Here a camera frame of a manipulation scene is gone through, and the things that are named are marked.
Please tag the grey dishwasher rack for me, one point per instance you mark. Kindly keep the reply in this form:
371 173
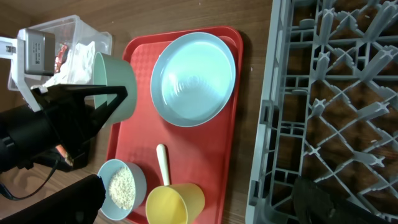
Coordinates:
328 108

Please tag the blue bowl with rice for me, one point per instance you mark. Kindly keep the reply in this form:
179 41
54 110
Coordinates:
125 186

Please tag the red plastic tray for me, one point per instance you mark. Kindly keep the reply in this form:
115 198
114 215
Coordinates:
198 155

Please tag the black square bin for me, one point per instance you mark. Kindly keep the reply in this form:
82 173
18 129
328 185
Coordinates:
45 153

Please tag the light blue plate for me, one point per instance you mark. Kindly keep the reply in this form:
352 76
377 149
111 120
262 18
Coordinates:
193 79

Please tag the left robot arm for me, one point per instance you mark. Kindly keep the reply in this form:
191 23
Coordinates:
22 128

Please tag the red snack wrapper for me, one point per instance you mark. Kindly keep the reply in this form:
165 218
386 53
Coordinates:
61 57

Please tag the green bowl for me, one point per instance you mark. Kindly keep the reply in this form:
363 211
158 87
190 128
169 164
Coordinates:
119 79

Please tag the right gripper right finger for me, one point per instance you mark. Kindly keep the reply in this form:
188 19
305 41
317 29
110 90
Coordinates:
314 205

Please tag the white plastic spoon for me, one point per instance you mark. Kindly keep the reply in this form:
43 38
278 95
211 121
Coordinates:
163 163

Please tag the white napkin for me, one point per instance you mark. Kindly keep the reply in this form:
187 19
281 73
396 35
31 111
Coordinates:
78 67

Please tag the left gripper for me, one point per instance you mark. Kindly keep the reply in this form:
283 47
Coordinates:
71 119

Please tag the clear plastic bin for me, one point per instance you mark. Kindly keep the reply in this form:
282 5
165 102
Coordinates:
72 30

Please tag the orange carrot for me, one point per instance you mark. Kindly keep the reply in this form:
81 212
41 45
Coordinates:
65 155

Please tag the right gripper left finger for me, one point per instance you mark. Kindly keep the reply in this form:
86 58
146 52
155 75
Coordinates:
77 203

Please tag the yellow plastic cup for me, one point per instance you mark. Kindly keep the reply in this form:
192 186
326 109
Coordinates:
174 204

